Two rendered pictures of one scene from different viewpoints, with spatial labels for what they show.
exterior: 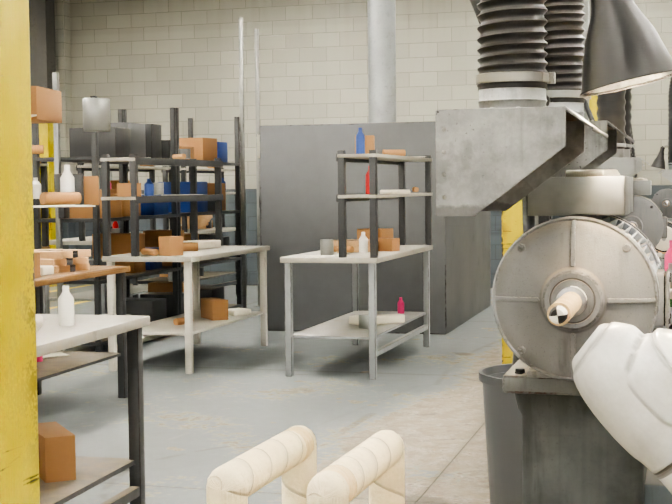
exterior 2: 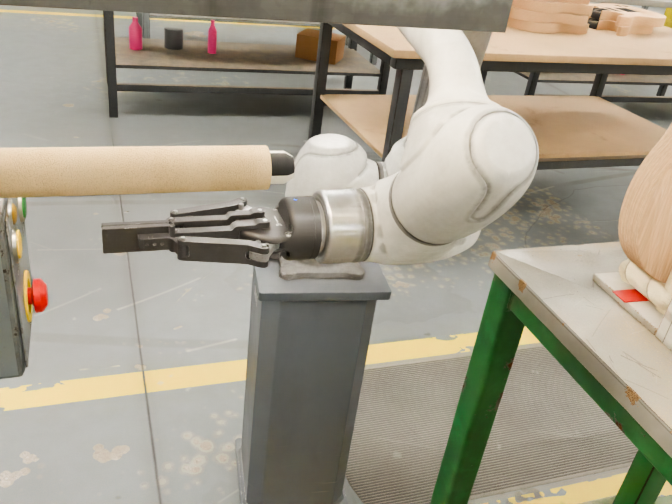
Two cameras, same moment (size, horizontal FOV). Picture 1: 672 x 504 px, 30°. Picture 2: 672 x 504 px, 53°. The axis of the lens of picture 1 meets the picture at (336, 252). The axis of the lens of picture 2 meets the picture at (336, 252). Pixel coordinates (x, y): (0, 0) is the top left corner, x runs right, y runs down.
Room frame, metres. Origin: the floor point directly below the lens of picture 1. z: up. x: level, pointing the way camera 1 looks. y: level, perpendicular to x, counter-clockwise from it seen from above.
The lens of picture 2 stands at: (1.93, 0.09, 1.44)
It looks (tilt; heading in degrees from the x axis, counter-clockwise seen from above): 30 degrees down; 232
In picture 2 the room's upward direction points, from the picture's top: 8 degrees clockwise
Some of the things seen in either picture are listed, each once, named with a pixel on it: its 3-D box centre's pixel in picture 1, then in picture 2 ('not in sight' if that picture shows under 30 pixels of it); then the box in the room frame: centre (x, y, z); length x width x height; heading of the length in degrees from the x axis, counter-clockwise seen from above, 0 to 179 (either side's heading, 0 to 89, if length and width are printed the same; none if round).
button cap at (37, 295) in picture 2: not in sight; (29, 296); (1.82, -0.62, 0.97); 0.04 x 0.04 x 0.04; 74
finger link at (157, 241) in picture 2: not in sight; (163, 245); (1.70, -0.51, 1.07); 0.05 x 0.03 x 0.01; 164
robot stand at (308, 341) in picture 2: not in sight; (301, 379); (1.18, -0.93, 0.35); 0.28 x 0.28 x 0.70; 67
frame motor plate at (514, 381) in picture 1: (586, 368); not in sight; (2.15, -0.43, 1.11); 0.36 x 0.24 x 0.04; 164
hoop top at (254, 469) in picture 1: (265, 462); not in sight; (1.04, 0.06, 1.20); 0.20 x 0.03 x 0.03; 162
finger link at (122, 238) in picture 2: not in sight; (136, 238); (1.72, -0.54, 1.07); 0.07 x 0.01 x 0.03; 164
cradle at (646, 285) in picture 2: not in sight; (647, 284); (1.02, -0.31, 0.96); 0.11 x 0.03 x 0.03; 73
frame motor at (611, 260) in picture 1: (587, 291); not in sight; (2.09, -0.42, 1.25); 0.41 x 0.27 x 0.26; 164
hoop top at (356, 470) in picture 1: (359, 468); not in sight; (1.02, -0.02, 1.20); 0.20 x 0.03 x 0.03; 162
